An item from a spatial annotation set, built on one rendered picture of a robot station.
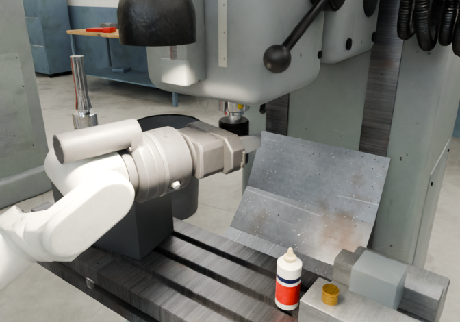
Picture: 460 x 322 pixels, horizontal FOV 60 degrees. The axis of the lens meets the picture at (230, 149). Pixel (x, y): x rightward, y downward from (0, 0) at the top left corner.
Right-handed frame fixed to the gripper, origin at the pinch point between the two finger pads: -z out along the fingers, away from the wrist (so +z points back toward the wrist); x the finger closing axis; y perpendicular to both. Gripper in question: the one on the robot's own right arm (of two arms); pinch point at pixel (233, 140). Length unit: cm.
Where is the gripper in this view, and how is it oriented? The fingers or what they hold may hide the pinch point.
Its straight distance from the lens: 62.4
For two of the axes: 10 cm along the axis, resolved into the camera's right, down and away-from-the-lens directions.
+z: -7.6, 2.3, -6.1
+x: -6.5, -2.8, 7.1
